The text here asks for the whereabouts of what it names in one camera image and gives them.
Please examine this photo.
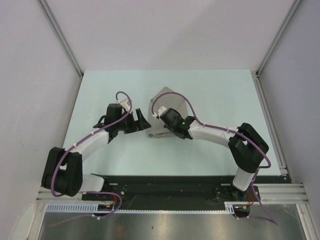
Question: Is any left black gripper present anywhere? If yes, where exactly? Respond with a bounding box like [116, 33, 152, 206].
[115, 108, 151, 134]

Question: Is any grey cloth napkin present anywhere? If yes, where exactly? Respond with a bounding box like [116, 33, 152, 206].
[147, 87, 188, 139]

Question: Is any aluminium front rail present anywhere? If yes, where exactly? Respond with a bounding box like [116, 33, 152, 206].
[36, 182, 307, 203]

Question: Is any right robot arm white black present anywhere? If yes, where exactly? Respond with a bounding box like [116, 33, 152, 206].
[157, 106, 269, 201]

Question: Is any right aluminium frame post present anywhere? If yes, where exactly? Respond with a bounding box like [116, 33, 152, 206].
[257, 0, 303, 76]

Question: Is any aluminium frame post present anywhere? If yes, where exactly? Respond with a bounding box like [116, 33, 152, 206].
[37, 0, 84, 77]
[257, 0, 303, 76]

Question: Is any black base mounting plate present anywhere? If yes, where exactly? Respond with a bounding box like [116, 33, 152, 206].
[49, 174, 293, 212]

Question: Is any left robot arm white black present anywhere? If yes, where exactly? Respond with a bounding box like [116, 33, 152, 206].
[41, 103, 151, 200]

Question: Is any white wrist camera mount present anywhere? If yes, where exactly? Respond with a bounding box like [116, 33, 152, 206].
[116, 98, 132, 112]
[152, 106, 167, 119]

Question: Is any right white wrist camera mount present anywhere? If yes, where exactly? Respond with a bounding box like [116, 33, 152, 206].
[152, 106, 167, 119]

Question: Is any white slotted cable duct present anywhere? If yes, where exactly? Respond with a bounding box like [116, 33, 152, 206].
[45, 202, 235, 215]

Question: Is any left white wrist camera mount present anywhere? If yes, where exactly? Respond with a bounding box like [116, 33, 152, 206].
[116, 98, 132, 112]

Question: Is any left aluminium frame post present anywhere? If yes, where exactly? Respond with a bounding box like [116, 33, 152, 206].
[37, 0, 84, 77]

